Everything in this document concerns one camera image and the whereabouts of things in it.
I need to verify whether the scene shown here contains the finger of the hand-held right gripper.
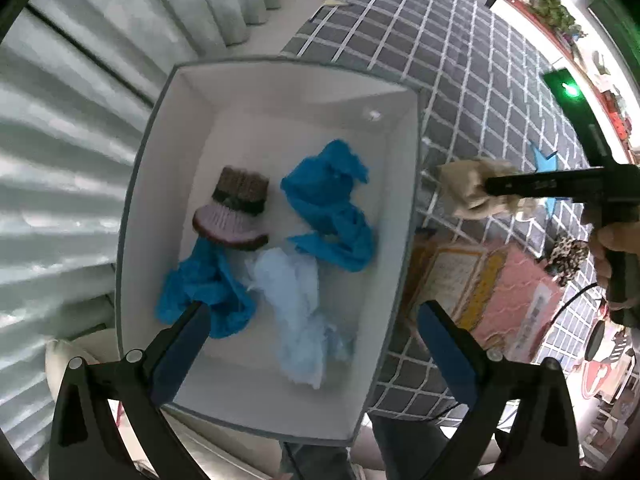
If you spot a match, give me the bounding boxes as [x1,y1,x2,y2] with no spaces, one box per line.
[485,167,609,200]

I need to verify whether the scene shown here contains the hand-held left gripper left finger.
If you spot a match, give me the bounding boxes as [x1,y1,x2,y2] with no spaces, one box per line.
[49,301,212,480]

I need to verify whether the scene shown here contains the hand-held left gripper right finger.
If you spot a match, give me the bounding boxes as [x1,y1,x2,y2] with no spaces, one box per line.
[416,300,584,480]

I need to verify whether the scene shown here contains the beige cloth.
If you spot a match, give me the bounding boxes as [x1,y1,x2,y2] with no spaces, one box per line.
[437,156,541,221]

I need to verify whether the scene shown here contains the leopard print cloth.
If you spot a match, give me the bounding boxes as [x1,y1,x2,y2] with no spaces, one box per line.
[547,237,591,288]

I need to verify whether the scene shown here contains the light blue fluffy cloth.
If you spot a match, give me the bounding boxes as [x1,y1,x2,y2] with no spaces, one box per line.
[245,247,359,390]

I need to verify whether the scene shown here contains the brown and purple knit sock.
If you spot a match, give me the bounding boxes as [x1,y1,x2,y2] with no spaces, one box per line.
[192,166,271,251]

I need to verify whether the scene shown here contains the white storage box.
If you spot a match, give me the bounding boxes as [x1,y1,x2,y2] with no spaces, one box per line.
[116,61,430,444]

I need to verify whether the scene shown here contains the person's right hand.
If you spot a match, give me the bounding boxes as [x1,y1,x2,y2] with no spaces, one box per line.
[581,200,640,306]

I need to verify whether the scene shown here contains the pink carton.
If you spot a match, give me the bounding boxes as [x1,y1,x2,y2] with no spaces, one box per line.
[407,240,567,366]

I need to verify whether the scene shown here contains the person's right leg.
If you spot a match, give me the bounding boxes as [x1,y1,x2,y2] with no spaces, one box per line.
[367,412,453,480]

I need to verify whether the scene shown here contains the person's leg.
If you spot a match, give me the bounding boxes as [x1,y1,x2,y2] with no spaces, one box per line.
[278,441,361,480]
[367,412,453,480]

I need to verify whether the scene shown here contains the cream seat cushion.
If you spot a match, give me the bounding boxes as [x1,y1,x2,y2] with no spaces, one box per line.
[45,330,121,402]

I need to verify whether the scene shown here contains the grey checked blanket with stars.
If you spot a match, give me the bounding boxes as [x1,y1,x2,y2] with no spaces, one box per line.
[280,0,601,427]

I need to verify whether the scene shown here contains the person's left leg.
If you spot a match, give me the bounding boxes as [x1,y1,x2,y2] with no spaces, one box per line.
[278,441,361,480]

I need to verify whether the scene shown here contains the green potted plant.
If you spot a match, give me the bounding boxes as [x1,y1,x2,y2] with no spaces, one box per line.
[519,0,590,42]

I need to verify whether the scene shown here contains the pale green curtain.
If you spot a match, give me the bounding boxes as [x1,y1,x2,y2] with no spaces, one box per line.
[0,0,321,463]

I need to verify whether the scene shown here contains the black cable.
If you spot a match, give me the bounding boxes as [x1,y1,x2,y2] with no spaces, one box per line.
[544,282,602,361]

